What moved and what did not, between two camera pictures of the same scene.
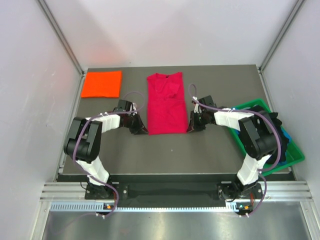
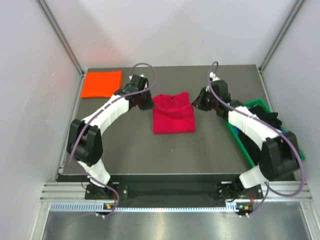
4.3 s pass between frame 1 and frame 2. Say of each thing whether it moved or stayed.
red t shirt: moved
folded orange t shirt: stayed
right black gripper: moved
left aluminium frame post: stayed
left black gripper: moved
